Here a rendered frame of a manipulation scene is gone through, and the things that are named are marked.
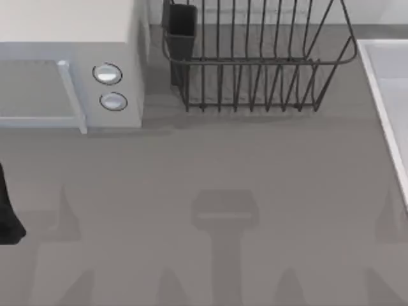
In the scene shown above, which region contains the pale microwave oven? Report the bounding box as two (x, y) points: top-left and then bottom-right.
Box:
(0, 0), (152, 135)

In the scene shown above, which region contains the silver microwave knob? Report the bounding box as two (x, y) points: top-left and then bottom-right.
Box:
(99, 91), (129, 112)
(91, 62), (124, 86)

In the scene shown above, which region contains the black cutlery holder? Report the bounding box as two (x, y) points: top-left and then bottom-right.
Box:
(162, 0), (198, 87)

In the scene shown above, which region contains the microwave oven door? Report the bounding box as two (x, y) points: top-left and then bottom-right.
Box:
(0, 59), (88, 135)

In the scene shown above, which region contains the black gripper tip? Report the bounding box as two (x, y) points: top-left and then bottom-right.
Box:
(0, 163), (27, 246)

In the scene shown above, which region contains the black wire dish rack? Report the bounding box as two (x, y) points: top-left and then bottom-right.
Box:
(161, 0), (358, 113)

